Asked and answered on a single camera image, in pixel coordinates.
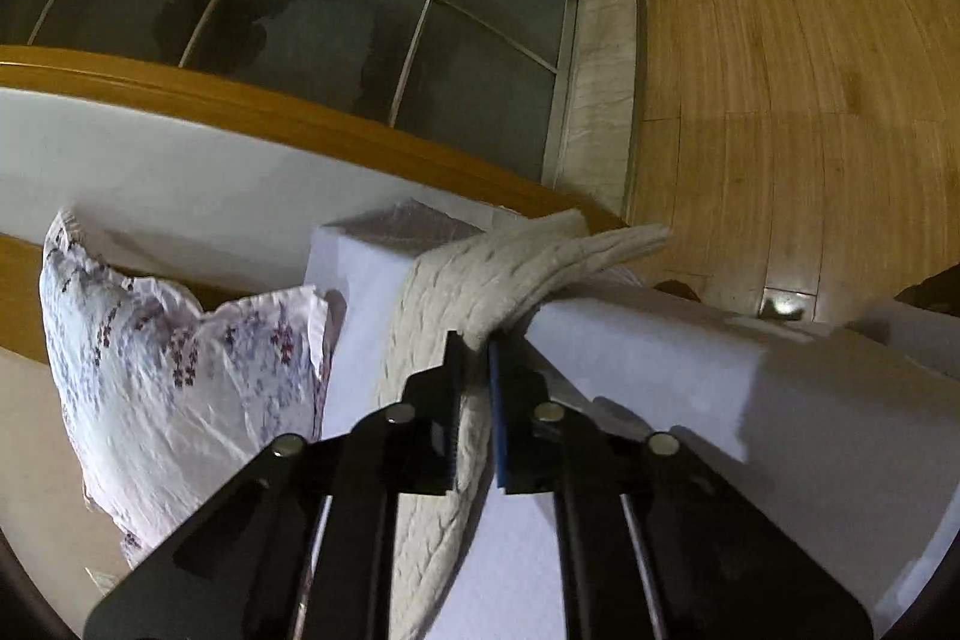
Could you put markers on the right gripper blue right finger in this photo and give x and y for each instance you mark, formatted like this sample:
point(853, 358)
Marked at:
point(535, 438)

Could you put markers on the beige cable-knit sweater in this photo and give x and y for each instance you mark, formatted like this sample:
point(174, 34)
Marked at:
point(475, 287)

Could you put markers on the pink floral pillow right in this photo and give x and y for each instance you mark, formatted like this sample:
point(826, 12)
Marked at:
point(163, 401)

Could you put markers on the wooden glass-panel door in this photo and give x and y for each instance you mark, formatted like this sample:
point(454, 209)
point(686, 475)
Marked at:
point(473, 96)

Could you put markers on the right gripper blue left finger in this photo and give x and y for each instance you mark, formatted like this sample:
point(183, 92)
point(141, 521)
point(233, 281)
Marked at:
point(410, 446)

